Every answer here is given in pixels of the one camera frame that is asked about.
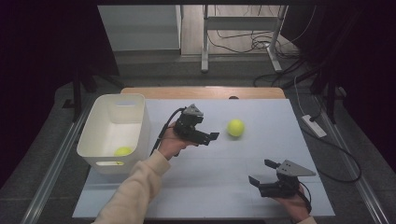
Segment white metal desk frame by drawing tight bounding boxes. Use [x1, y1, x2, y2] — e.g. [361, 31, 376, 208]
[200, 4, 289, 74]

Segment white plastic bin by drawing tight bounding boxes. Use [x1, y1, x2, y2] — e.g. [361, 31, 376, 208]
[76, 93, 151, 175]

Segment person's left hand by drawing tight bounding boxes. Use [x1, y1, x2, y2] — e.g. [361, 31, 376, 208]
[157, 125, 199, 161]

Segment black metal stand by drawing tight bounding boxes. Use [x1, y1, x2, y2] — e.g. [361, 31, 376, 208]
[62, 62, 125, 122]
[309, 62, 339, 125]

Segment metal floor rail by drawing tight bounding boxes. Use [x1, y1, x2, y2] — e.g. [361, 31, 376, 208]
[314, 96, 390, 224]
[20, 102, 94, 224]

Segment white cabinet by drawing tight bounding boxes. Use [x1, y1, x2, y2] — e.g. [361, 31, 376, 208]
[97, 4, 183, 52]

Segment white power strip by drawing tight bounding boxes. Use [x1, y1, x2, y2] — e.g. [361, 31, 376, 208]
[301, 114, 328, 139]

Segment white board sheet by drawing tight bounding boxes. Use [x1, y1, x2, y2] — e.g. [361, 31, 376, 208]
[72, 98, 336, 218]

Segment left hand-held gripper black cable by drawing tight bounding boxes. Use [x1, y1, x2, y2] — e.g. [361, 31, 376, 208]
[149, 106, 186, 157]

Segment right hand-held gripper black cable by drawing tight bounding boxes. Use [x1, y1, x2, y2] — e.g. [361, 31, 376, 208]
[297, 181, 313, 214]

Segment thin white cable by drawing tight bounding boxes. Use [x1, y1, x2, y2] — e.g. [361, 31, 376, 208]
[293, 76, 305, 117]

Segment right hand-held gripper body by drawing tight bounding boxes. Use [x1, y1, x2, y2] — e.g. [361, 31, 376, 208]
[258, 159, 317, 199]

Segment person's right hand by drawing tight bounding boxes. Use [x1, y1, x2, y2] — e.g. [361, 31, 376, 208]
[274, 186, 312, 222]

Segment black power strip cable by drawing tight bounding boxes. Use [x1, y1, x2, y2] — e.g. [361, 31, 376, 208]
[300, 127, 362, 184]

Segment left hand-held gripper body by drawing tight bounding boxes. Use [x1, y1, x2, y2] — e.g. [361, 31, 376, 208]
[172, 104, 213, 147]

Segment yellow tennis ball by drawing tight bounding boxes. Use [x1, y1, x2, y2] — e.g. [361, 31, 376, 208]
[113, 146, 134, 158]
[226, 119, 246, 138]

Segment tangle of black cables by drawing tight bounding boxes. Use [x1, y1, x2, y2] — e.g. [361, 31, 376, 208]
[206, 27, 321, 89]

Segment hand-held gripper black cable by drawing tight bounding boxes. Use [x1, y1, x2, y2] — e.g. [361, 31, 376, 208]
[297, 181, 313, 214]
[149, 106, 186, 157]

